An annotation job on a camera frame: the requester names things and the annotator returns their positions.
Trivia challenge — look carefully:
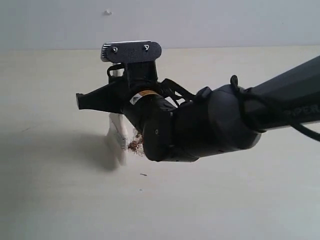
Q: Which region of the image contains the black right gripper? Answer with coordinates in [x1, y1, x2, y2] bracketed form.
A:
[76, 77, 195, 118]

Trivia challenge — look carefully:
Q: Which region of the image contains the wide wooden paint brush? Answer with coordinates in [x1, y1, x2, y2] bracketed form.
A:
[103, 63, 132, 171]

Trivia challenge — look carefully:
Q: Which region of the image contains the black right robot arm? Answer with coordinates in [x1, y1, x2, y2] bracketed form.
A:
[76, 57, 320, 162]

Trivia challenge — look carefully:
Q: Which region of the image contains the pile of beans and rice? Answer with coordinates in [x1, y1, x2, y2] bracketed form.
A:
[127, 128, 145, 157]

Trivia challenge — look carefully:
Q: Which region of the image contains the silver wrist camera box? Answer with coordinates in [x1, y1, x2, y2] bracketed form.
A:
[100, 39, 162, 87]

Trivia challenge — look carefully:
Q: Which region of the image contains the white wall plug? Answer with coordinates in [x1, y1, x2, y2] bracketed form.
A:
[102, 9, 112, 16]

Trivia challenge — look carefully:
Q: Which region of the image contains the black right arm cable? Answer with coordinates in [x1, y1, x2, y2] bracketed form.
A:
[106, 62, 320, 141]

